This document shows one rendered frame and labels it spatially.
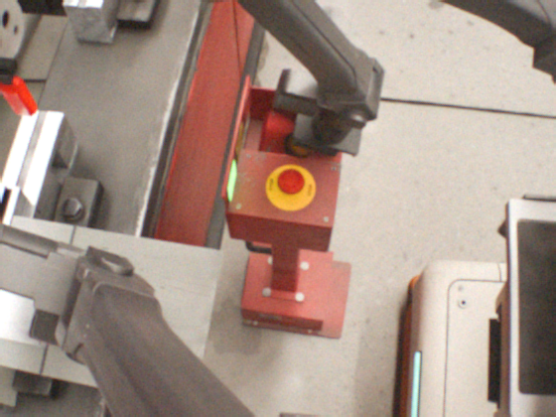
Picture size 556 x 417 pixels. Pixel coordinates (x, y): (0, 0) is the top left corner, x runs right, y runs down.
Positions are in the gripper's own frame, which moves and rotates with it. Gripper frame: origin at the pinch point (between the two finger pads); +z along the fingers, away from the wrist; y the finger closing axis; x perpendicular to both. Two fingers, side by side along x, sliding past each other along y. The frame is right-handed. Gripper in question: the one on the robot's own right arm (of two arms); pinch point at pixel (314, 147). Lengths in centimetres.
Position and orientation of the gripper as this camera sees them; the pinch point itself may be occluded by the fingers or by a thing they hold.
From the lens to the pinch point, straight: 118.0
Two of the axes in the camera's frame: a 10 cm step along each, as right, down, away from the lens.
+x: -1.9, 9.3, -3.1
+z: -2.1, 2.7, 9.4
